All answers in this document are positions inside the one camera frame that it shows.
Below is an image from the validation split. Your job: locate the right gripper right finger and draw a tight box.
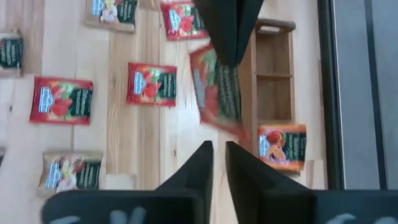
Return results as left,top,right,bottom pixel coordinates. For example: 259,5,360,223
225,141,316,224

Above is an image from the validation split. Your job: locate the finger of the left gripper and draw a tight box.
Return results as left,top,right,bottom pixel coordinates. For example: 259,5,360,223
194,0,238,66
229,0,265,66

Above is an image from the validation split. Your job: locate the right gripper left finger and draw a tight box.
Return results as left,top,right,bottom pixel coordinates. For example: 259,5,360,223
154,139,215,224

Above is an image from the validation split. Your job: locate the red tea packet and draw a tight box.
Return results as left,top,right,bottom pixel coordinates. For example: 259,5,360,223
29,75,95,126
159,1,210,42
188,43,251,139
126,62,178,108

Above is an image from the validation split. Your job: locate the orange tea packet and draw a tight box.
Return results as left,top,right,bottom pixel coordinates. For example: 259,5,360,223
257,123,308,173

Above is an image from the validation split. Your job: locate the beige tea packet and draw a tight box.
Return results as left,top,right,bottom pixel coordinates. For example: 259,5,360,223
0,29,25,78
36,151,104,199
84,0,138,34

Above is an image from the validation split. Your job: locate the wooden tea organizer box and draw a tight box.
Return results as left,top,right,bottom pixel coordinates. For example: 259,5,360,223
238,17,312,180

